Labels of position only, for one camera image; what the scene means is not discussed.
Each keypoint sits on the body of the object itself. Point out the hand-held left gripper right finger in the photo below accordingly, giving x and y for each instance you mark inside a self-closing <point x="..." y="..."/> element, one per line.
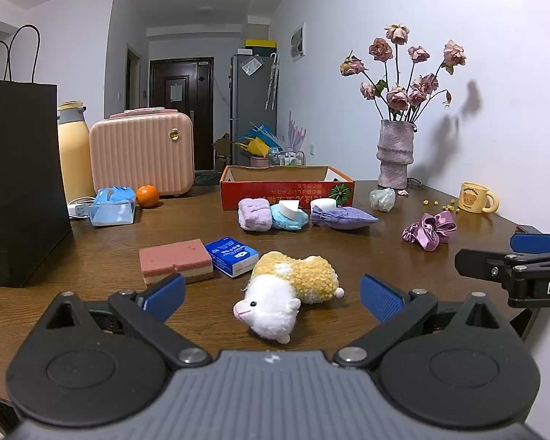
<point x="380" y="298"/>

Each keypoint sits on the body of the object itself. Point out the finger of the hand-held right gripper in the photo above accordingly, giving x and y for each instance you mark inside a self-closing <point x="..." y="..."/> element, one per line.
<point x="476" y="261"/>
<point x="534" y="243"/>

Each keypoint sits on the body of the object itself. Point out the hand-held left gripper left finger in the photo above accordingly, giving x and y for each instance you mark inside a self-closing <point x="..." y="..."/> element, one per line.
<point x="167" y="298"/>

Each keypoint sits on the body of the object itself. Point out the purple satin scrunchie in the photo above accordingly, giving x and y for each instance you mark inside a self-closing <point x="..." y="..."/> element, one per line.
<point x="428" y="231"/>

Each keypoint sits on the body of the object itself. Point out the small blue tissue packet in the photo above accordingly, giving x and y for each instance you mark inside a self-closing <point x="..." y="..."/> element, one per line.
<point x="231" y="256"/>

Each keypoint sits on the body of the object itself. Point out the pearly green pouch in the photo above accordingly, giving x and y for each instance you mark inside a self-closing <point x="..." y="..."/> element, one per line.
<point x="382" y="199"/>

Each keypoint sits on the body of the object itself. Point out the white cylindrical jar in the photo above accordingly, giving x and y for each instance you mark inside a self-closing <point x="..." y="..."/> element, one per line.
<point x="324" y="205"/>

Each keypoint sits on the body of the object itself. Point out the red cardboard box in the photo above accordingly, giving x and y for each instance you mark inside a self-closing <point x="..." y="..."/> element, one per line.
<point x="284" y="190"/>

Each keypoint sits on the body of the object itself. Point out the blue soft tissue pack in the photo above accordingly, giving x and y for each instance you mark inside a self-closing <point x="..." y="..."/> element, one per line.
<point x="112" y="206"/>

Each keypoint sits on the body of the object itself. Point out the pink sponge block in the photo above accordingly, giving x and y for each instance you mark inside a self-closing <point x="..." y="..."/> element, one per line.
<point x="174" y="256"/>

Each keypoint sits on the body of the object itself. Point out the scattered yellow kernels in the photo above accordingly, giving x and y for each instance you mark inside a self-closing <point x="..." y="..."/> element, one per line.
<point x="449" y="206"/>

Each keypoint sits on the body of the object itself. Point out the yellow bear mug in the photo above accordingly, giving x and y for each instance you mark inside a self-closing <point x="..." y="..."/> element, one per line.
<point x="474" y="198"/>

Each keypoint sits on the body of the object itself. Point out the purple sachet pouch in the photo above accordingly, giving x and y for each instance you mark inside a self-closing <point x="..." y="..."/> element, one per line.
<point x="343" y="218"/>

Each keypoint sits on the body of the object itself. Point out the orange tangerine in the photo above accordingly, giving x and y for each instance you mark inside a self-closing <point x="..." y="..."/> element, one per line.
<point x="147" y="196"/>

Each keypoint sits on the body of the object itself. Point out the blue fluffy towel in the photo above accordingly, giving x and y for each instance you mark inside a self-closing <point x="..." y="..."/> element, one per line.
<point x="286" y="223"/>

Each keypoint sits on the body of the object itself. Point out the purple fluffy towel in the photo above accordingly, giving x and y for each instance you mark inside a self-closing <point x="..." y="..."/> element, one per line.
<point x="254" y="214"/>

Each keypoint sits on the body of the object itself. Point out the white power adapter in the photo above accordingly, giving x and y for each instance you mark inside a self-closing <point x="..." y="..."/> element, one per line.
<point x="79" y="210"/>

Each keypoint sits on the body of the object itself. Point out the white wedge sponge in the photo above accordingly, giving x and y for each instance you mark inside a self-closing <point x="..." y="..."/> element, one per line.
<point x="291" y="210"/>

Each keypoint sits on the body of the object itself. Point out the purple textured vase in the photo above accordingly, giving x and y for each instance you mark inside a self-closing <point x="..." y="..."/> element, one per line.
<point x="395" y="156"/>

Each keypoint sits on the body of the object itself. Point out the pink ribbed suitcase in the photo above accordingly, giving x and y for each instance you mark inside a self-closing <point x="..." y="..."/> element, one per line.
<point x="142" y="156"/>

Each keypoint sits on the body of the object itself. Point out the brown cardboard carton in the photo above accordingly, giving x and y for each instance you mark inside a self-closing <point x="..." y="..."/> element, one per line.
<point x="222" y="151"/>

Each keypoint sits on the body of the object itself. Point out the pink bucket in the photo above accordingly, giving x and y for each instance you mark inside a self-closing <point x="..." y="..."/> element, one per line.
<point x="258" y="160"/>

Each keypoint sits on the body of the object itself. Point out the trolley cart with bottles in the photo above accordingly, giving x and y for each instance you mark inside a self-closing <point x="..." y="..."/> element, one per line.
<point x="286" y="158"/>

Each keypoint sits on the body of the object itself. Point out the yellow thermos bottle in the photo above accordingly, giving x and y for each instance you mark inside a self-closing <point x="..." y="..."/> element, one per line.
<point x="75" y="156"/>

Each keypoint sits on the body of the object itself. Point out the dark brown door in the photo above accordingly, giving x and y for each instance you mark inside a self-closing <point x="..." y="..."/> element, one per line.
<point x="181" y="123"/>

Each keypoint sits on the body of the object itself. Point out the blue and yellow bags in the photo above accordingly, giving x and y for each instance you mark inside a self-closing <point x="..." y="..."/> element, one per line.
<point x="256" y="140"/>

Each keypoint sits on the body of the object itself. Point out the bunch of dried pink roses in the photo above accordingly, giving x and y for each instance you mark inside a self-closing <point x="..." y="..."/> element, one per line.
<point x="398" y="96"/>

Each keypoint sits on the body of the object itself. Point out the pink acrylic decoration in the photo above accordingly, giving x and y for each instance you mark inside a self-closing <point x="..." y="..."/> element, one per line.
<point x="297" y="133"/>

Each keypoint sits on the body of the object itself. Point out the black paper bag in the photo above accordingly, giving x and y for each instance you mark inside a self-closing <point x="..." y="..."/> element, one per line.
<point x="18" y="178"/>

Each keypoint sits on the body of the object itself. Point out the white paper notice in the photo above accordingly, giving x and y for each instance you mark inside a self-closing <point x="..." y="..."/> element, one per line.
<point x="176" y="92"/>

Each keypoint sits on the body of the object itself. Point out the grey refrigerator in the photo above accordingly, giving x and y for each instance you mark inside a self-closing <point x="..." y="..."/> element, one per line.
<point x="252" y="101"/>

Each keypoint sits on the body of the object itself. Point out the white folded umbrella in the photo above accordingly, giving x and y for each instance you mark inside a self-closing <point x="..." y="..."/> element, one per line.
<point x="272" y="82"/>

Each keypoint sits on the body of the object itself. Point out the clear plastic bag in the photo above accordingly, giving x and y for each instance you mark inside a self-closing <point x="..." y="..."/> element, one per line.
<point x="252" y="65"/>

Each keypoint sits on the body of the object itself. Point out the yellow black box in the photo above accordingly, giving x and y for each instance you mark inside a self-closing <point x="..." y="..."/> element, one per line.
<point x="261" y="46"/>

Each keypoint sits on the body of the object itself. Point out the white wall panel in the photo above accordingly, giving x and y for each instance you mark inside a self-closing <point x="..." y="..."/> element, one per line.
<point x="298" y="43"/>

